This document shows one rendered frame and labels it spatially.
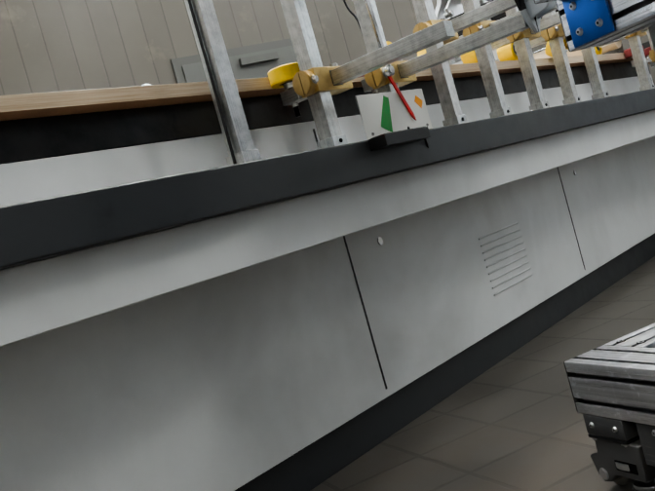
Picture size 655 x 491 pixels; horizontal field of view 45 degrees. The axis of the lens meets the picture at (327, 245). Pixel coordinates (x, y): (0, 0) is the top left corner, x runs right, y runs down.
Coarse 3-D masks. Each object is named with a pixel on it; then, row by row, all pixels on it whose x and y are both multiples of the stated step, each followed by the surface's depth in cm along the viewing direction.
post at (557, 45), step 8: (544, 16) 255; (552, 40) 255; (560, 40) 255; (552, 48) 255; (560, 48) 254; (560, 56) 254; (560, 64) 255; (568, 64) 256; (560, 72) 255; (568, 72) 255; (560, 80) 256; (568, 80) 254; (568, 88) 255; (568, 96) 255
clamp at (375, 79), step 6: (402, 60) 183; (384, 66) 178; (396, 66) 181; (372, 72) 178; (378, 72) 177; (396, 72) 181; (366, 78) 179; (372, 78) 178; (378, 78) 177; (384, 78) 177; (396, 78) 180; (402, 78) 182; (408, 78) 184; (414, 78) 186; (372, 84) 179; (378, 84) 178; (384, 84) 179; (402, 84) 186
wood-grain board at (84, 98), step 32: (512, 64) 262; (544, 64) 281; (576, 64) 309; (0, 96) 127; (32, 96) 131; (64, 96) 136; (96, 96) 140; (128, 96) 145; (160, 96) 151; (192, 96) 158
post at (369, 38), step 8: (360, 0) 179; (360, 8) 180; (376, 8) 181; (360, 16) 180; (368, 16) 179; (376, 16) 180; (360, 24) 181; (368, 24) 179; (368, 32) 180; (368, 40) 180; (376, 40) 179; (384, 40) 181; (368, 48) 181; (376, 48) 179; (384, 88) 180; (392, 88) 180
